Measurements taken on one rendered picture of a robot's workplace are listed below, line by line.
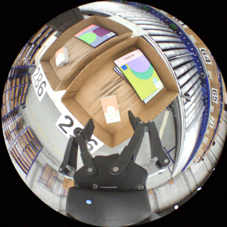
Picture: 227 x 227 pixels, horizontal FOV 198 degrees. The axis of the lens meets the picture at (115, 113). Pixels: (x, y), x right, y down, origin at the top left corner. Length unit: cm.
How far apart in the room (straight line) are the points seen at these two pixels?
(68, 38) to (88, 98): 41
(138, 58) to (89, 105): 28
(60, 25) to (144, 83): 58
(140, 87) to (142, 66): 8
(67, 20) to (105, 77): 49
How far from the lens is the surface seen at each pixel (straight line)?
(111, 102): 28
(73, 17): 57
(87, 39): 40
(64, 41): 51
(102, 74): 32
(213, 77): 96
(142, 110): 36
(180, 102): 54
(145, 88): 30
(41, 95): 37
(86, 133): 17
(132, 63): 30
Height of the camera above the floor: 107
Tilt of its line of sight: 70 degrees down
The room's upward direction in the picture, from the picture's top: 175 degrees clockwise
